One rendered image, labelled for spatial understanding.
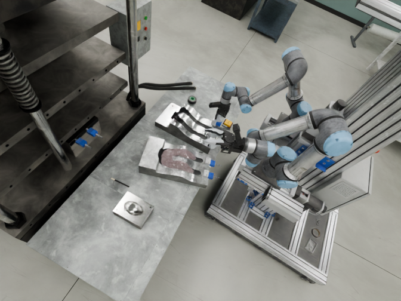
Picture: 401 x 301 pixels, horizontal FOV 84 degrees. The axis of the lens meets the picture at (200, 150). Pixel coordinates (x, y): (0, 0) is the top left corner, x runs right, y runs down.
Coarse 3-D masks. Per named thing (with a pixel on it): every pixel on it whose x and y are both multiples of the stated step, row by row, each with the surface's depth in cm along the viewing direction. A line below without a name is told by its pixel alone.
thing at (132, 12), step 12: (132, 0) 123; (132, 12) 128; (132, 24) 134; (132, 36) 141; (132, 48) 147; (132, 60) 155; (132, 72) 163; (132, 84) 173; (132, 96) 184; (0, 204) 110; (0, 216) 112; (12, 216) 120; (24, 216) 131; (12, 228) 126
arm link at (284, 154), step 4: (280, 148) 140; (284, 148) 140; (288, 148) 141; (276, 152) 142; (280, 152) 138; (284, 152) 138; (288, 152) 139; (292, 152) 140; (272, 156) 147; (276, 156) 141; (280, 156) 138; (284, 156) 136; (288, 156) 136; (292, 156) 137; (296, 156) 138; (272, 160) 146; (276, 160) 140; (280, 160) 138; (284, 160) 137; (288, 160) 136; (292, 160) 136; (272, 164) 147; (276, 164) 139
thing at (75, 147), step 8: (96, 120) 158; (80, 128) 151; (88, 128) 155; (96, 128) 164; (72, 136) 147; (80, 136) 150; (88, 136) 159; (96, 136) 169; (64, 144) 148; (72, 144) 147; (88, 144) 164; (72, 152) 153; (80, 152) 160
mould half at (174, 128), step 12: (168, 108) 190; (192, 108) 187; (156, 120) 181; (168, 120) 184; (204, 120) 189; (168, 132) 183; (180, 132) 176; (204, 132) 182; (192, 144) 181; (204, 144) 175
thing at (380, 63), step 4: (400, 32) 418; (400, 36) 412; (396, 40) 425; (392, 44) 432; (388, 48) 440; (384, 52) 446; (380, 56) 454; (376, 60) 463; (380, 60) 462; (372, 64) 471; (380, 64) 452; (368, 68) 479; (400, 140) 335
